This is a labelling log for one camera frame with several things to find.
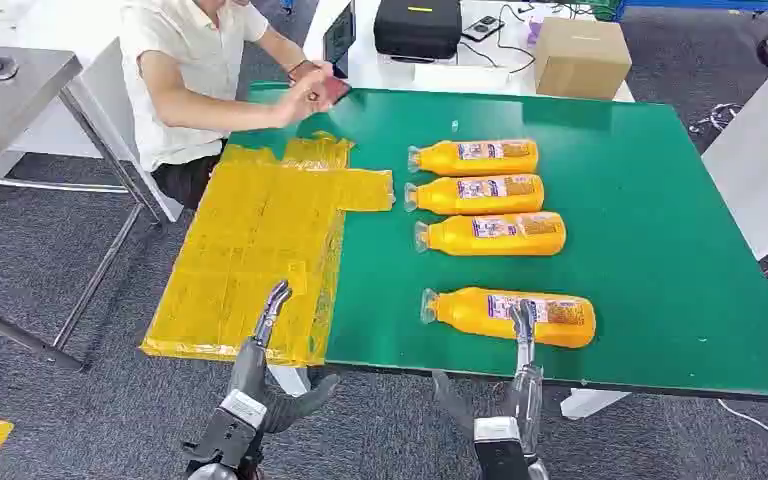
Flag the person's right hand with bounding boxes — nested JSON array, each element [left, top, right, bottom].
[[276, 64, 336, 128]]

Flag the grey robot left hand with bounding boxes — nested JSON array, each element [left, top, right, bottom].
[[227, 280, 343, 436]]

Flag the person's left hand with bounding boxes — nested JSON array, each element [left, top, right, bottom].
[[287, 59, 332, 87]]

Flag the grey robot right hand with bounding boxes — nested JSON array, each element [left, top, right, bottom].
[[431, 299, 545, 459]]

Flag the dark red phone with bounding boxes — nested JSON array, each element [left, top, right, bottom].
[[317, 74, 353, 107]]

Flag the orange drink bottle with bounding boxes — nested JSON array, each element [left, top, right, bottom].
[[413, 211, 567, 258], [407, 138, 540, 178], [403, 174, 546, 217], [420, 286, 597, 350]]

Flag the white table leg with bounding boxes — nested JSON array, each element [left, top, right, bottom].
[[267, 364, 313, 398], [559, 388, 632, 421]]

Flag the black tablet on stand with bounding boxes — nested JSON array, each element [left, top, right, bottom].
[[321, 0, 358, 80]]

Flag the white desk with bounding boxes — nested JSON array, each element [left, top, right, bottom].
[[300, 0, 636, 105]]

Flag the person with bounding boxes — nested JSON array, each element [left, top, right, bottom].
[[117, 0, 353, 211]]

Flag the black carrying case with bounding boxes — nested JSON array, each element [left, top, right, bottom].
[[373, 0, 464, 62]]

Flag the yellow sheet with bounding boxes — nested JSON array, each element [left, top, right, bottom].
[[140, 131, 397, 368]]

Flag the green table mat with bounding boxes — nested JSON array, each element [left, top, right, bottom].
[[228, 82, 768, 403]]

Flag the brown cardboard box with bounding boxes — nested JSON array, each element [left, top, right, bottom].
[[532, 16, 634, 101]]

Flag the steel table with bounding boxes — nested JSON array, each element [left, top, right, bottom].
[[0, 42, 168, 372]]

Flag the grey slanted table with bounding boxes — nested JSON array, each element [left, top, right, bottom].
[[700, 38, 768, 305]]

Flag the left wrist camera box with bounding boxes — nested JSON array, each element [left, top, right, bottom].
[[220, 389, 269, 430]]

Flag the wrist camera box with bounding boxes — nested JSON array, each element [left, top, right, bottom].
[[472, 416, 531, 480], [220, 389, 269, 430]]

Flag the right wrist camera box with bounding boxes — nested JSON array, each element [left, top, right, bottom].
[[472, 416, 531, 480]]

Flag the black cable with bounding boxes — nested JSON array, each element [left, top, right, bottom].
[[458, 1, 539, 75]]

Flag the white floor cable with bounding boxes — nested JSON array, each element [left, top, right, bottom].
[[717, 397, 768, 466]]

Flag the white cable bundle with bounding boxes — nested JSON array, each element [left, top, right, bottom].
[[687, 101, 744, 135]]

